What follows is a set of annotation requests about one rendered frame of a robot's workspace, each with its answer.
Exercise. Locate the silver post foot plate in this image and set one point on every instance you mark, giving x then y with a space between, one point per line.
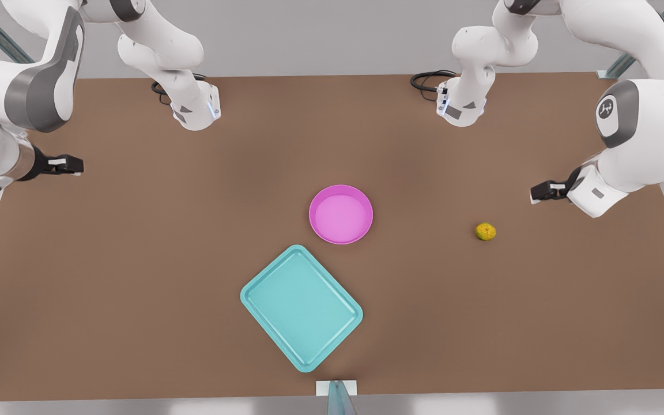
321 388
604 74

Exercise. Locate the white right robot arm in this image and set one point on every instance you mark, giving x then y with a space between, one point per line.
32 86

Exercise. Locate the small yellow-orange orange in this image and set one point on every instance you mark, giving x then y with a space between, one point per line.
485 231

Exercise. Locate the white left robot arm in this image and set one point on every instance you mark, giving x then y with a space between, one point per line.
649 132

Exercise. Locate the pink round plate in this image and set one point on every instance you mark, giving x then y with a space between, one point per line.
341 215

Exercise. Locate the teal rectangular tray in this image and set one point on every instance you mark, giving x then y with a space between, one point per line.
302 308

